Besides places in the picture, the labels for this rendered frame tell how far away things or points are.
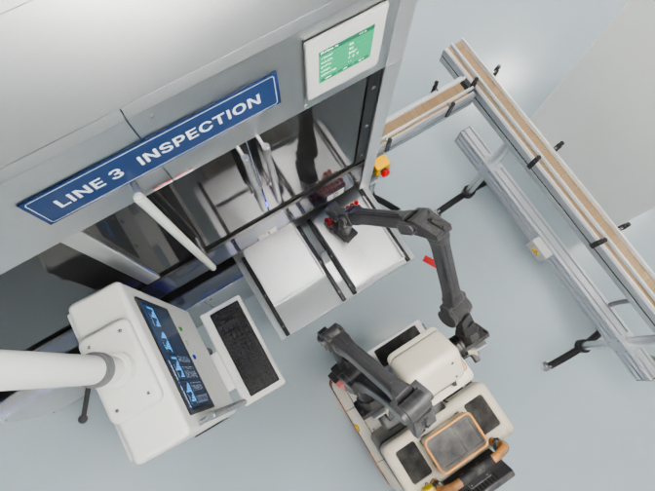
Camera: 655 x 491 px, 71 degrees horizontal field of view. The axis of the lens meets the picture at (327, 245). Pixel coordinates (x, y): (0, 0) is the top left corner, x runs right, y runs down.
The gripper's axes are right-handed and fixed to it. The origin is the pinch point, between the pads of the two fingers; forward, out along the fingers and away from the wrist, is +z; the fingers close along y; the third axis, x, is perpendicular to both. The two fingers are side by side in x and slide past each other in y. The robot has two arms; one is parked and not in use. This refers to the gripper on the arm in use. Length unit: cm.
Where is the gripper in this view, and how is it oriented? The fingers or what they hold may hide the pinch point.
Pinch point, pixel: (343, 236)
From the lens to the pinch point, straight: 206.0
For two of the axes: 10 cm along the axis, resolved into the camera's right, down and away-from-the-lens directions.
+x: -6.8, 7.0, -2.1
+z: -0.1, 2.7, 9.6
